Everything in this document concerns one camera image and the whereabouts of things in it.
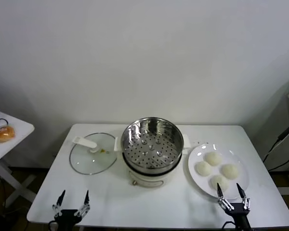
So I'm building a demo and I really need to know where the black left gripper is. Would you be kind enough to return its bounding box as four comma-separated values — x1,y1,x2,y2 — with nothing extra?
52,190,90,231

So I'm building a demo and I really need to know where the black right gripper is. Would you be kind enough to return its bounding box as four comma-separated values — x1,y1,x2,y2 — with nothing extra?
217,183,252,231

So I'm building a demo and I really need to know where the white steamed baozi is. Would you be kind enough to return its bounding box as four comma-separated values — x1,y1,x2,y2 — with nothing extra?
221,163,239,180
205,151,222,167
210,175,229,193
194,160,212,177

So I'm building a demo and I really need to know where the stainless steel steamer basket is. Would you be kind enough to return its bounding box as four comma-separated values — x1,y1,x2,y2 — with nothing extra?
114,117,191,175

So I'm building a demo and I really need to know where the white round plate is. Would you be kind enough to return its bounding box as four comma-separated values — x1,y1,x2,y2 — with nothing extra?
187,143,250,200

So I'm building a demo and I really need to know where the cream electric cooker pot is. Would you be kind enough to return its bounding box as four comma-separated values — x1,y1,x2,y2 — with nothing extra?
122,154,184,187

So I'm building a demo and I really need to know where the white side table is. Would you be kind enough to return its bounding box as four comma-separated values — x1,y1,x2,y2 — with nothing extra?
0,107,37,210

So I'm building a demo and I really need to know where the orange bread in plastic bag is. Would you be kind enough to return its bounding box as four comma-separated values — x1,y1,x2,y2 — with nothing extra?
0,125,15,143

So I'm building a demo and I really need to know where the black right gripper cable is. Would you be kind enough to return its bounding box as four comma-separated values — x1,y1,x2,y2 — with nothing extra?
221,220,236,231

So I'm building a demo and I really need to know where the glass lid with white handle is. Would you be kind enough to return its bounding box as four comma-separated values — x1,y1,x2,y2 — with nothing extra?
69,132,118,176

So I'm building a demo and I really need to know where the black hanging cable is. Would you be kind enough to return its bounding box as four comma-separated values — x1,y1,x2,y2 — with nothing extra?
267,148,289,172

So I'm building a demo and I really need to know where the black power cable with adapter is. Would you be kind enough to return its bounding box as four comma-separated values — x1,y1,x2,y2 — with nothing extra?
262,120,289,162

